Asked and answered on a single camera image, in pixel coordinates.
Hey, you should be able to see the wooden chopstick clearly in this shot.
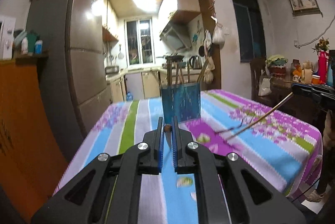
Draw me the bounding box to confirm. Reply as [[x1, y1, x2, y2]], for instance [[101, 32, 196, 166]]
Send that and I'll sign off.
[[225, 92, 294, 140], [164, 124, 171, 149], [175, 63, 184, 84], [167, 60, 172, 86], [186, 62, 190, 83], [196, 59, 208, 83]]

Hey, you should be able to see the kitchen window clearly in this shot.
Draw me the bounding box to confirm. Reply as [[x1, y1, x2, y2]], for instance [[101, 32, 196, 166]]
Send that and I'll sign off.
[[125, 19, 154, 66]]

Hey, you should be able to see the dark wooden side table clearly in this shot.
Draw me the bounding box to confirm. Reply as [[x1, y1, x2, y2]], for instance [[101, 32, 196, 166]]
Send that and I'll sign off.
[[270, 77, 326, 128]]

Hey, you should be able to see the red flower vase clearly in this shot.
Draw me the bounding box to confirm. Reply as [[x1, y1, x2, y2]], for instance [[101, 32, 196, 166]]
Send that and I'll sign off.
[[318, 50, 329, 84]]

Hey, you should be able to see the covered pot on table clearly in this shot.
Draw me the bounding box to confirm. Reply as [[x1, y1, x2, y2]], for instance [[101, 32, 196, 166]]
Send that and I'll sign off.
[[266, 54, 288, 75]]

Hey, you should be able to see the blue perforated utensil holder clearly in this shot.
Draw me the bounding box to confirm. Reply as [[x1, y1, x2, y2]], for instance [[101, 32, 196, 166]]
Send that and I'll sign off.
[[161, 83, 200, 124]]

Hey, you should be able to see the wooden chair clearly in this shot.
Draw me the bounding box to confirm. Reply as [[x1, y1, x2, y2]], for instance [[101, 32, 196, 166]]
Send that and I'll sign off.
[[250, 57, 272, 106]]

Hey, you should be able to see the floral striped tablecloth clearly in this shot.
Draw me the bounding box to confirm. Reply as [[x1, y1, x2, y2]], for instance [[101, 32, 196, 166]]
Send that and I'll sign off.
[[53, 88, 324, 224]]

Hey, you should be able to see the dark curtained window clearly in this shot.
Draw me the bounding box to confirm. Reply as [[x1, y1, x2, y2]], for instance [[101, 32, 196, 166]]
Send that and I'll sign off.
[[232, 0, 266, 63]]

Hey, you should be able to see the steel electric kettle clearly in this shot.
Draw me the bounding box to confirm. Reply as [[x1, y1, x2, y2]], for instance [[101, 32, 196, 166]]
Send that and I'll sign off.
[[188, 56, 202, 70]]

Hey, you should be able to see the black wok pan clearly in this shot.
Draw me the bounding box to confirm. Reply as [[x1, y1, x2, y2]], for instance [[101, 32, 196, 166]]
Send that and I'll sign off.
[[164, 54, 184, 62]]

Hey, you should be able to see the silver toaster oven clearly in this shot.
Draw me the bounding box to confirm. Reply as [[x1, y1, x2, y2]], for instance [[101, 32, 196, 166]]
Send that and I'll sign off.
[[105, 66, 120, 75]]

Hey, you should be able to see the white plastic bag hanging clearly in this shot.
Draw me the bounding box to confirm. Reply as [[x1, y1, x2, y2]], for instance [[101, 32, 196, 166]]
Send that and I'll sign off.
[[212, 23, 225, 46]]

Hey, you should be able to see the range hood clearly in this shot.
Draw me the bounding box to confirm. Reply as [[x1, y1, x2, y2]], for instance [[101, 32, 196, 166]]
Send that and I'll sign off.
[[160, 23, 192, 50]]

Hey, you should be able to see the orange wooden cabinet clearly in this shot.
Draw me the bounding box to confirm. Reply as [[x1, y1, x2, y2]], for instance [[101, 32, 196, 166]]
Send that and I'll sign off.
[[1, 61, 68, 222]]

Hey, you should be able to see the grey refrigerator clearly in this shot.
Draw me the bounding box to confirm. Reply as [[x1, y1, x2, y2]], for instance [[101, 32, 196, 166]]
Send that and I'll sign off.
[[26, 0, 113, 136]]

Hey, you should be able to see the white medicine bottle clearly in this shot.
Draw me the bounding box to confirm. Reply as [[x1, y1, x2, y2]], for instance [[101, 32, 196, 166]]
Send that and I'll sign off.
[[21, 37, 28, 54]]

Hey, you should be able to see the green cup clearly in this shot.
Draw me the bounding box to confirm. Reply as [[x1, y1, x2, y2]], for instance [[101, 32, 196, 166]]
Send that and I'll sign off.
[[26, 30, 40, 54]]

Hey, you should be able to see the white microwave oven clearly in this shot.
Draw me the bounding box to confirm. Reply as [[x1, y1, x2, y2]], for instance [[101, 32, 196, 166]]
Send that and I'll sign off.
[[0, 15, 16, 60]]

